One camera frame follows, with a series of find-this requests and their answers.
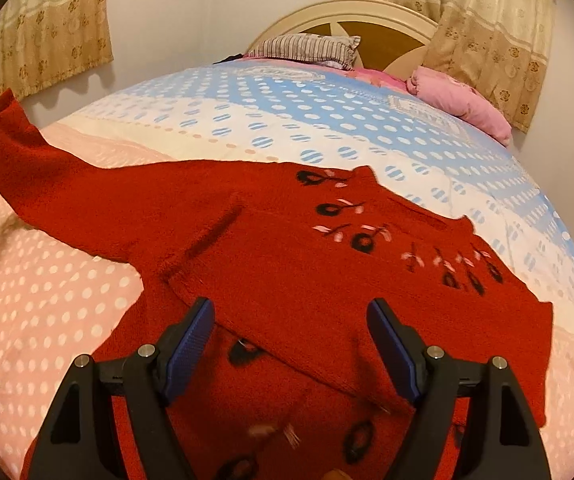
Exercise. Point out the cream wooden headboard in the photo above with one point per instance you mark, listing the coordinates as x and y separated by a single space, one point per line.
317 15

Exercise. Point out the pink pillow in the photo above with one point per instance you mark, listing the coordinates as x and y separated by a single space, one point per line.
457 95

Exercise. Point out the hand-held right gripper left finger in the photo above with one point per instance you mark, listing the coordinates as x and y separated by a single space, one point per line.
194 340

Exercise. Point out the polka dot bed cover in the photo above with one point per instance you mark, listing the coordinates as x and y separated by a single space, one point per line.
317 125

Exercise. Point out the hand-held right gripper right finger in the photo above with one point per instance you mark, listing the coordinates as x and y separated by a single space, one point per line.
389 345

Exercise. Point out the red knit sweater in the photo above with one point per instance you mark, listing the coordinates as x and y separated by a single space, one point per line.
267 260

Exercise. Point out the striped pillow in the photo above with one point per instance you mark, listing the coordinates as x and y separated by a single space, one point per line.
302 47

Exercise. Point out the pink floral sheet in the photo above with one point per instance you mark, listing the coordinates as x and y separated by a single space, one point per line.
377 79

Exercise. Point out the beige floral curtain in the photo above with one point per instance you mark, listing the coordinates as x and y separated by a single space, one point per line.
492 35
42 25

